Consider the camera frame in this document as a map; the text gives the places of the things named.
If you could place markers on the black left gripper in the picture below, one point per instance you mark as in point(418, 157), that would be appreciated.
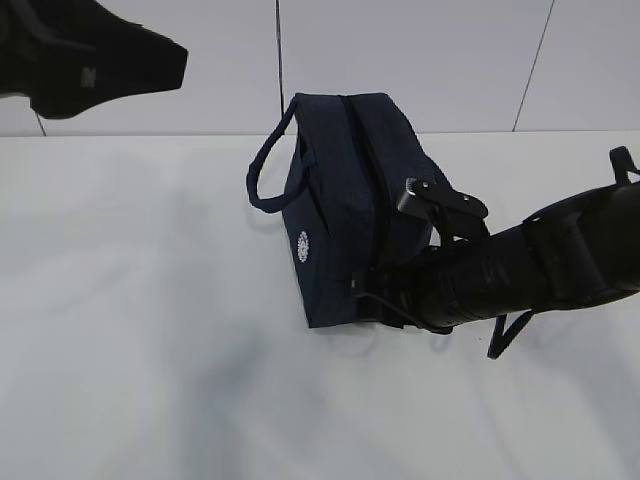
point(66, 57)

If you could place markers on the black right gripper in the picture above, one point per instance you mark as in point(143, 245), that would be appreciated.
point(386, 294)

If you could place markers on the navy blue fabric lunch bag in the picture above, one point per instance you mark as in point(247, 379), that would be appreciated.
point(353, 156)

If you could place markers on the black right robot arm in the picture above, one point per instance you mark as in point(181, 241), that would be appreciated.
point(577, 253)

